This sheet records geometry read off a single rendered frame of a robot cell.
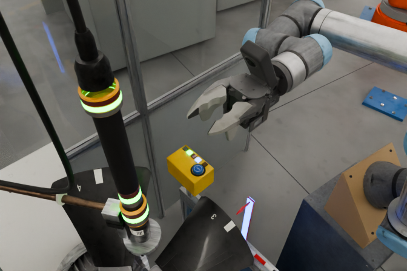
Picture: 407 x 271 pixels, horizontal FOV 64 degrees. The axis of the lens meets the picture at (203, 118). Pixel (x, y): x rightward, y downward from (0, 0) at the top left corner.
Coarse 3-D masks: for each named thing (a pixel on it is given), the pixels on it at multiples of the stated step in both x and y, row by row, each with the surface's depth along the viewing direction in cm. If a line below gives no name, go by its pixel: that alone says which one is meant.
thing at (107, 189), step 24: (96, 168) 73; (144, 168) 74; (72, 192) 73; (96, 192) 73; (144, 192) 73; (72, 216) 75; (96, 216) 73; (96, 240) 74; (120, 240) 73; (96, 264) 76; (120, 264) 74
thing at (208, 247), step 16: (208, 208) 92; (192, 224) 90; (208, 224) 90; (224, 224) 91; (176, 240) 87; (192, 240) 87; (208, 240) 87; (224, 240) 88; (240, 240) 90; (160, 256) 85; (176, 256) 84; (192, 256) 84; (208, 256) 85; (224, 256) 86; (240, 256) 87
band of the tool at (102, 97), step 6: (114, 78) 36; (114, 84) 37; (78, 90) 35; (108, 90) 38; (114, 90) 35; (84, 96) 34; (90, 96) 38; (96, 96) 38; (102, 96) 38; (108, 96) 34; (120, 102) 36
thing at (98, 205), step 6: (0, 186) 58; (18, 192) 57; (24, 192) 57; (30, 192) 57; (36, 192) 57; (42, 198) 57; (48, 198) 56; (54, 198) 56; (66, 198) 56; (72, 198) 56; (78, 198) 56; (84, 198) 56; (72, 204) 56; (78, 204) 55; (84, 204) 55; (90, 204) 55; (96, 204) 55; (102, 204) 55
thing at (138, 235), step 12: (84, 36) 30; (84, 48) 31; (96, 48) 32; (84, 60) 32; (96, 60) 32; (108, 60) 33; (84, 72) 32; (96, 72) 32; (108, 72) 33; (84, 84) 33; (96, 84) 33; (108, 84) 33; (132, 228) 55; (144, 228) 56; (144, 240) 59
